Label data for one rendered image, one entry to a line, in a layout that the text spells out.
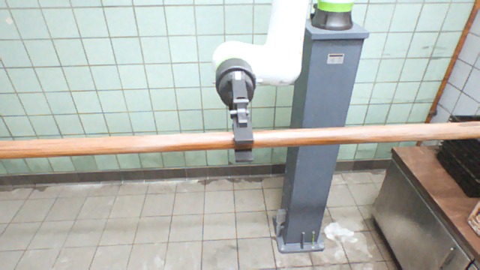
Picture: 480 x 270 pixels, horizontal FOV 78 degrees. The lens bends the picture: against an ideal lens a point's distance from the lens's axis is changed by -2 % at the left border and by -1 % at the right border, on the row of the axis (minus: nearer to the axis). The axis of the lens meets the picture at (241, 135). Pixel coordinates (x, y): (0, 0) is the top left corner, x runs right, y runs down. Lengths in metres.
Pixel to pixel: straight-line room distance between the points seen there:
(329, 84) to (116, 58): 1.17
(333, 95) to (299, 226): 0.78
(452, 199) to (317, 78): 0.76
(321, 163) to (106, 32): 1.28
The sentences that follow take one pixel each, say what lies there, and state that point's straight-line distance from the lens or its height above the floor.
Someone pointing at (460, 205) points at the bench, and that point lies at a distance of 1.50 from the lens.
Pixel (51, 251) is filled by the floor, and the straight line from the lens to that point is 2.09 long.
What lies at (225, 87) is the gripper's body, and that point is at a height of 1.21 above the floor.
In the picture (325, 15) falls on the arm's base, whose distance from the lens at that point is 1.16.
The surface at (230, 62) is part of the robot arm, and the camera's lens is 0.69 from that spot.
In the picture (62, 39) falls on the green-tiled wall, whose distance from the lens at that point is 1.90.
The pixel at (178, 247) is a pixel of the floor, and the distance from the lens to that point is 1.84.
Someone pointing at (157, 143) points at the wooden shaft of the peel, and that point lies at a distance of 0.50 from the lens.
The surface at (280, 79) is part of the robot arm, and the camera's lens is 0.79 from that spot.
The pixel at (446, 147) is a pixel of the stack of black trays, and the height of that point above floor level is 0.67.
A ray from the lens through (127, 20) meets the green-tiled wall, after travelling 1.75.
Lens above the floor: 1.48
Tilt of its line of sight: 34 degrees down
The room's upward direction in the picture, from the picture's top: straight up
